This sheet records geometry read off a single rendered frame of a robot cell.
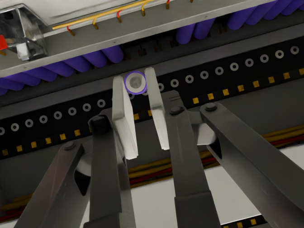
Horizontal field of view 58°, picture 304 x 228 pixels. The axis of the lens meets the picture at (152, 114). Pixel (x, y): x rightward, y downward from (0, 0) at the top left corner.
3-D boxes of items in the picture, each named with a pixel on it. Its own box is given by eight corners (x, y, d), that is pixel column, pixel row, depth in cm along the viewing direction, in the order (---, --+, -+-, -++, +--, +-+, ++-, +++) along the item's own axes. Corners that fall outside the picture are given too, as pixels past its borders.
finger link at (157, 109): (150, 109, 15) (163, 105, 15) (143, 68, 21) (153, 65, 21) (162, 151, 17) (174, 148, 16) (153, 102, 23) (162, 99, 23)
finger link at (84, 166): (124, 169, 15) (71, 184, 15) (122, 123, 19) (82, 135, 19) (116, 147, 14) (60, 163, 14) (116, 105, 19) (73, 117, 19)
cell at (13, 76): (24, 73, 33) (-10, 60, 26) (39, 69, 33) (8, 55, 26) (28, 87, 33) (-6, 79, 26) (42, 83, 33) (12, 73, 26)
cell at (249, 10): (224, 16, 32) (239, -11, 26) (239, 12, 32) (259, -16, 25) (228, 31, 32) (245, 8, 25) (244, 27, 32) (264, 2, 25)
